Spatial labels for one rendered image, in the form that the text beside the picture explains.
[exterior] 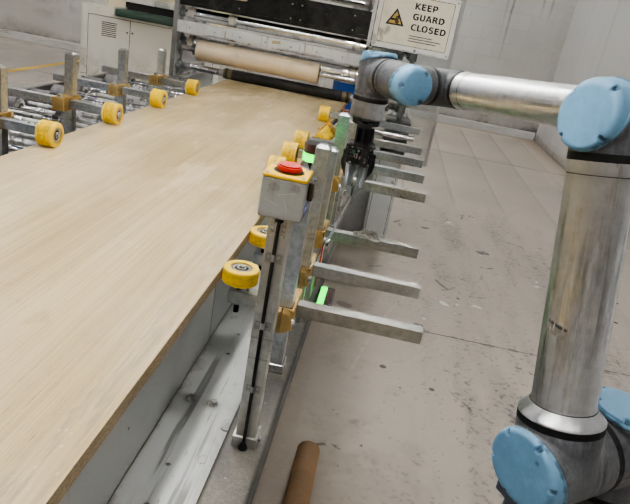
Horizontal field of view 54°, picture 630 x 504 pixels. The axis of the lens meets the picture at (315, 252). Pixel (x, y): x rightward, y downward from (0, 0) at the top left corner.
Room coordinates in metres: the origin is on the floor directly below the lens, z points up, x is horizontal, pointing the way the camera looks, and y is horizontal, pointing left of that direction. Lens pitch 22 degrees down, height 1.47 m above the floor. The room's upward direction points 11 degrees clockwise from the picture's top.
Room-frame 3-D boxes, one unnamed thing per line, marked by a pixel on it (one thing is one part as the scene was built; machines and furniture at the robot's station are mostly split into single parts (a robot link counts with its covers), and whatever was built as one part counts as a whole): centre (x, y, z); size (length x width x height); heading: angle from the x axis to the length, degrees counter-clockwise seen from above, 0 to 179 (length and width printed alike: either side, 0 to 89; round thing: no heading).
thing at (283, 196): (0.94, 0.06, 1.18); 0.07 x 0.07 x 0.08; 86
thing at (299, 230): (1.20, 0.04, 0.92); 0.04 x 0.04 x 0.48; 86
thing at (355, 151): (1.62, -0.07, 1.15); 0.09 x 0.08 x 0.12; 176
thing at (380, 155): (2.48, -0.11, 0.95); 0.50 x 0.04 x 0.04; 86
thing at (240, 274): (1.25, 0.15, 0.85); 0.08 x 0.08 x 0.11
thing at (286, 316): (1.22, 0.04, 0.84); 0.14 x 0.06 x 0.05; 176
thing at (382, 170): (2.23, -0.09, 0.95); 0.50 x 0.04 x 0.04; 86
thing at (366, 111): (1.63, -0.07, 1.23); 0.10 x 0.09 x 0.05; 86
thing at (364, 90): (1.63, -0.07, 1.32); 0.10 x 0.09 x 0.12; 32
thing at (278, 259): (0.94, 0.06, 0.93); 0.05 x 0.05 x 0.45; 86
